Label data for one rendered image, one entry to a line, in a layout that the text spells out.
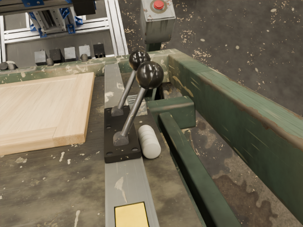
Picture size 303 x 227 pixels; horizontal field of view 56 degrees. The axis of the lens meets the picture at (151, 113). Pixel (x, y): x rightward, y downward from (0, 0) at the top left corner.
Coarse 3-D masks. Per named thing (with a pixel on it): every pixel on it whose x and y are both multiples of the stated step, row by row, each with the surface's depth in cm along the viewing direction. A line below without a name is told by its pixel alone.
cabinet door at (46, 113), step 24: (0, 96) 86; (24, 96) 83; (48, 96) 81; (72, 96) 77; (0, 120) 65; (24, 120) 64; (48, 120) 62; (72, 120) 60; (0, 144) 52; (24, 144) 52; (48, 144) 52
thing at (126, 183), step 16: (112, 64) 104; (112, 80) 81; (112, 96) 66; (128, 160) 37; (112, 176) 34; (128, 176) 34; (144, 176) 34; (112, 192) 31; (128, 192) 31; (144, 192) 31; (112, 208) 29; (112, 224) 27
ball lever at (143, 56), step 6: (132, 54) 48; (138, 54) 48; (144, 54) 48; (132, 60) 48; (138, 60) 48; (144, 60) 48; (150, 60) 49; (132, 66) 48; (138, 66) 48; (132, 72) 50; (132, 78) 50; (132, 84) 50; (126, 90) 50; (126, 96) 51; (120, 102) 51; (114, 108) 52; (120, 108) 51; (114, 114) 51; (120, 114) 51
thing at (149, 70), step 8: (144, 64) 37; (152, 64) 37; (136, 72) 38; (144, 72) 36; (152, 72) 36; (160, 72) 37; (144, 80) 37; (152, 80) 37; (160, 80) 37; (144, 88) 38; (152, 88) 38; (136, 104) 39; (136, 112) 39; (128, 120) 40; (128, 128) 40; (120, 136) 40; (120, 144) 40
